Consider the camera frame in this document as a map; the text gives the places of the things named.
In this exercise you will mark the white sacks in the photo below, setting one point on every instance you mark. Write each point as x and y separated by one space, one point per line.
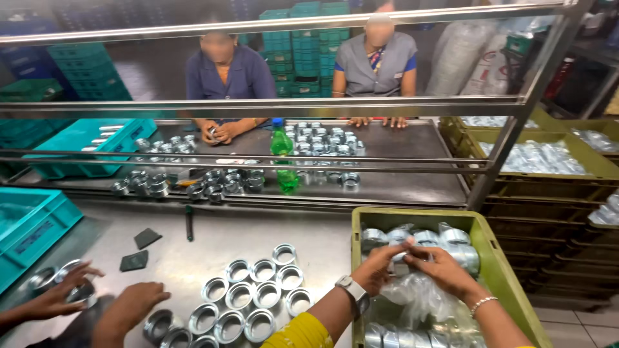
459 58

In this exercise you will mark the clear plastic bag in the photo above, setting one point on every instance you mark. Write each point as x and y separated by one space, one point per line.
420 297

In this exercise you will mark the person's left fingers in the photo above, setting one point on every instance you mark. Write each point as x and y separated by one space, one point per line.
395 250

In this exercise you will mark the person's right fingers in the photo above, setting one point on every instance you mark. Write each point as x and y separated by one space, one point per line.
419 258

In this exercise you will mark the green plastic bottle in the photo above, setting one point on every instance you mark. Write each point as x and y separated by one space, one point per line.
282 145

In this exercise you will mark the metal storage shelf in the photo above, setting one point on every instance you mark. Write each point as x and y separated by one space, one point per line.
585 72

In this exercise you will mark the cluster of open metal rings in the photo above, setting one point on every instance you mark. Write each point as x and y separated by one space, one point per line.
251 302

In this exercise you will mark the teal plastic crate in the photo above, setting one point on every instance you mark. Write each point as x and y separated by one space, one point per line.
29 232

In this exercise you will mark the black green marker pen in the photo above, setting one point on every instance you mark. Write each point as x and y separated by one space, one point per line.
189 225

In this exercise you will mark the dark grey abrasive pad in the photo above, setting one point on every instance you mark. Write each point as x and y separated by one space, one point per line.
134 261
146 238

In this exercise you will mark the steel table frame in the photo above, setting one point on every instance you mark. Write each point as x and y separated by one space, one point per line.
290 105

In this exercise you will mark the olive green plastic crate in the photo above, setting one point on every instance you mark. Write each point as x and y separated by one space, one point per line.
493 270

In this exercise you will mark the person's left hand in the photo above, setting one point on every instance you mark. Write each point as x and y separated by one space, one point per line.
375 273

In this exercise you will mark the teal crate with metal tubes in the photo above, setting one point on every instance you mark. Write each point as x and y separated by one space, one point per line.
77 140

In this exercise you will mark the white band smartwatch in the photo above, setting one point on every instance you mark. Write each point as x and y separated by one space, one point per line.
354 292

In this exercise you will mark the person's right hand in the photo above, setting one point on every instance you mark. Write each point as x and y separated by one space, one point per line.
445 273

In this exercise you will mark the heap of metal rings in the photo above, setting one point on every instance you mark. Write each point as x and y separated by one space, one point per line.
324 142
140 183
227 182
167 145

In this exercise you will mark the row of wrapped metal rings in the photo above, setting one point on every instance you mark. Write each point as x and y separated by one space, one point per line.
452 239
411 338

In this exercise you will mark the stack of teal crates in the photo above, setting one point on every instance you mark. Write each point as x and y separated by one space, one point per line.
89 72
307 53

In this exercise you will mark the stack of olive crates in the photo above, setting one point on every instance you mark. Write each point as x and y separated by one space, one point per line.
541 193

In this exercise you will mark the stack of blue crates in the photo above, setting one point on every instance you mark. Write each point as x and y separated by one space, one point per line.
26 53

